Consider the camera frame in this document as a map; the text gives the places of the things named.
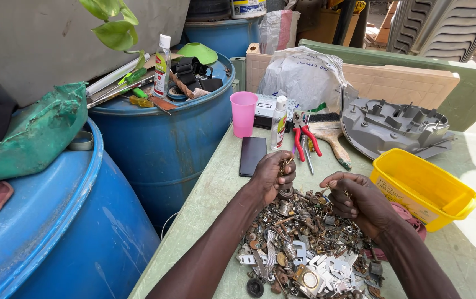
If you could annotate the torn green plastic sheet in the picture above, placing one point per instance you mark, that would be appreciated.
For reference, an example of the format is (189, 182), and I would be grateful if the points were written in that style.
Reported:
(30, 133)

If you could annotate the blue drum with cluttered lid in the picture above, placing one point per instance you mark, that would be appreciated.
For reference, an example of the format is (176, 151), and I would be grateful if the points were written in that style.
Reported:
(159, 145)

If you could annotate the green leafy plant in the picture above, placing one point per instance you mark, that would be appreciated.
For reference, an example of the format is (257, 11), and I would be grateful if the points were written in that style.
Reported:
(115, 33)

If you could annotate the black smartphone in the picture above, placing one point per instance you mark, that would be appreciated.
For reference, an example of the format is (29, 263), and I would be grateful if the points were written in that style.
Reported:
(252, 155)

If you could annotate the person's left fingers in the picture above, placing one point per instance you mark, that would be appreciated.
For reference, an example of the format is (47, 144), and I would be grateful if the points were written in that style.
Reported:
(283, 182)

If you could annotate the pink cloth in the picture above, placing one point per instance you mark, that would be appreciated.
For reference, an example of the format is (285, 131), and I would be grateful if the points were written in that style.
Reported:
(412, 218)

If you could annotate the white paint can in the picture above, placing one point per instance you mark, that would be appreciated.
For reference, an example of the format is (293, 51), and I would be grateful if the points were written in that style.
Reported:
(247, 8)

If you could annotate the large blue plastic drum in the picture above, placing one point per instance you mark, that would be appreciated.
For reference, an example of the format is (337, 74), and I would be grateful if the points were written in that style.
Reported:
(63, 232)

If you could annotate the person's right hand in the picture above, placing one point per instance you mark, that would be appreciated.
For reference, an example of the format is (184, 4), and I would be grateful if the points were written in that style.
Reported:
(373, 203)

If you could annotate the pink plastic cup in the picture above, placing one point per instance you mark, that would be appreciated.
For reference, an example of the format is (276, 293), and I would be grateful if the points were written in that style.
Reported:
(243, 114)

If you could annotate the black tyre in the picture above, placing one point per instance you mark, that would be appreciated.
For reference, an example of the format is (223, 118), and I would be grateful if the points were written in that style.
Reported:
(208, 10)

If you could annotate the rusty brown drill bit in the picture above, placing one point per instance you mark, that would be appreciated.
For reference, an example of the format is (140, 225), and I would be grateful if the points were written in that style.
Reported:
(182, 85)

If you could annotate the white squeeze bottle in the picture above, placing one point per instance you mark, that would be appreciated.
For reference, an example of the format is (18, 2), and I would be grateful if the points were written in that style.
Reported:
(278, 124)

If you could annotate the pink striped white sack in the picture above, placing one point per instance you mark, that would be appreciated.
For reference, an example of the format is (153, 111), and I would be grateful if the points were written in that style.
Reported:
(277, 31)

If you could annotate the wooden paint brush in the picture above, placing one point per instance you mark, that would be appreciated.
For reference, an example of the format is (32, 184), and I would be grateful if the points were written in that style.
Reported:
(333, 139)

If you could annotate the beige moulded board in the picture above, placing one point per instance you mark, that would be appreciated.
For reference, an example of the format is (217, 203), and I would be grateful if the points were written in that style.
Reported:
(400, 85)

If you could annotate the blue drum with tyre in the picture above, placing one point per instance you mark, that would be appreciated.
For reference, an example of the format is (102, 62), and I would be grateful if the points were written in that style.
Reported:
(221, 37)

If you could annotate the green plastic funnel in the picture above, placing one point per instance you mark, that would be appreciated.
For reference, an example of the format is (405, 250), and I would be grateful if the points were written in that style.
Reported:
(198, 53)

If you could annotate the clear bottle with white cap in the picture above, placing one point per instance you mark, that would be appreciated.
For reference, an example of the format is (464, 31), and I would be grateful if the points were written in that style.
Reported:
(162, 66)

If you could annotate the flat metal bar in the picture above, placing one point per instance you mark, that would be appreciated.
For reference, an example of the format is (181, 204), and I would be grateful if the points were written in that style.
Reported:
(113, 96)

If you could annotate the stack of grey plastic chairs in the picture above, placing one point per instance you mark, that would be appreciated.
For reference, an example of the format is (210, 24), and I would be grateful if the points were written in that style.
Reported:
(445, 27)

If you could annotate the bunch of small brass screws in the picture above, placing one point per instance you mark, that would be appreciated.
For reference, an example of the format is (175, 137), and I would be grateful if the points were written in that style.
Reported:
(285, 164)

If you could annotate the person's left hand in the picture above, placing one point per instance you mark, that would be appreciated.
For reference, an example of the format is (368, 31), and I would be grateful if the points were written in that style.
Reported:
(267, 176)

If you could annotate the black car stereo unit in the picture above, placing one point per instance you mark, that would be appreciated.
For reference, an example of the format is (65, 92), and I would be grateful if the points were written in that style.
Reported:
(265, 112)

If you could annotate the thin metal screwdriver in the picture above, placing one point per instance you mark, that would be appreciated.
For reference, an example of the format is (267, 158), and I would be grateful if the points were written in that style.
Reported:
(307, 155)

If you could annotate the heap of scrap metal parts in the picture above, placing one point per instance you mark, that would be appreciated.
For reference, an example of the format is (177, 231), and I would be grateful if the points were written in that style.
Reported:
(304, 249)

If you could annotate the grey plastic housing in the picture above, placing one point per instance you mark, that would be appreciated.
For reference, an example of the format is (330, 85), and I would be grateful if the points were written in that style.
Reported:
(391, 124)

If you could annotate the yellow plastic tub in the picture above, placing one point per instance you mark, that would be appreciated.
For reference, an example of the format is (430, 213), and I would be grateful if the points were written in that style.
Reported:
(420, 187)

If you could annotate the white plastic tube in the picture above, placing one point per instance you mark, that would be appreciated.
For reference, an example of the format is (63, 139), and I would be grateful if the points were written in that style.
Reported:
(113, 77)

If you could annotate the white woven sack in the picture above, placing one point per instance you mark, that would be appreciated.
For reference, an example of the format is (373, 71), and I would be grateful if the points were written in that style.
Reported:
(302, 77)

